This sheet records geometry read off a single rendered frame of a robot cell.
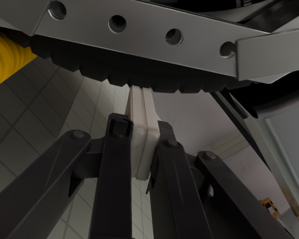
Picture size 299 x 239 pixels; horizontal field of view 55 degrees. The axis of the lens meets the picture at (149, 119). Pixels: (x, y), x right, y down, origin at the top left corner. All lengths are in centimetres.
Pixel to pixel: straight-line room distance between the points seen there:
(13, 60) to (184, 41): 20
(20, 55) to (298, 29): 28
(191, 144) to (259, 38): 502
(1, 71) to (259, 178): 592
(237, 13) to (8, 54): 24
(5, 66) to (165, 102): 452
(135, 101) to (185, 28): 8
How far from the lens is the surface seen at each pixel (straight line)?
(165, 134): 16
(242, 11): 33
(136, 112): 16
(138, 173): 15
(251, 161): 582
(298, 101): 48
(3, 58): 33
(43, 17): 24
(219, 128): 522
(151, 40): 23
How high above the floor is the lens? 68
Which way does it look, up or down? 10 degrees down
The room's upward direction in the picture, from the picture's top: 59 degrees clockwise
